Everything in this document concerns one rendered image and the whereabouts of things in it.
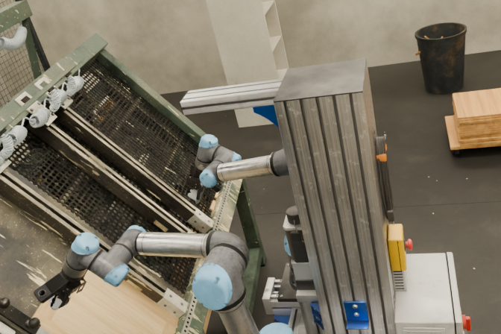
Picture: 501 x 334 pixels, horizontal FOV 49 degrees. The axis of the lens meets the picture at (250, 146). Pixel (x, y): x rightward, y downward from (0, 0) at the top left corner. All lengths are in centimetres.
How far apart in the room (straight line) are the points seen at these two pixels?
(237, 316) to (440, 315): 68
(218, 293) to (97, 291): 100
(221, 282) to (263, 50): 456
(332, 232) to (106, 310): 109
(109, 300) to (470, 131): 343
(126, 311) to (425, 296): 123
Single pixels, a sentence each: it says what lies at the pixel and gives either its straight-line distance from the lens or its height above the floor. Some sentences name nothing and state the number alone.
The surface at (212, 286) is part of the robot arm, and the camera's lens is 153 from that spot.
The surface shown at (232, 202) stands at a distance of 338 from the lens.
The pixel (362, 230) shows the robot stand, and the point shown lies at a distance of 172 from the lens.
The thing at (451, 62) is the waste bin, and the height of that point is 36.
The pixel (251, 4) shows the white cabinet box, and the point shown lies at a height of 138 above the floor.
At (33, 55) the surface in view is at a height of 186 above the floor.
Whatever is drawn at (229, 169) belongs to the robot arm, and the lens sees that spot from 216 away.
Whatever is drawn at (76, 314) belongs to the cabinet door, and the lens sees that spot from 234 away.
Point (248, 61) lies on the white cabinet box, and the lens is 598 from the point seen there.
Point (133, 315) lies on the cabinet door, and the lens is 249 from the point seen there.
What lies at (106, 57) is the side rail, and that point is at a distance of 359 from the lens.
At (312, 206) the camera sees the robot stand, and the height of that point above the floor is 167.
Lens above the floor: 261
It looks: 26 degrees down
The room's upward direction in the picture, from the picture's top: 14 degrees counter-clockwise
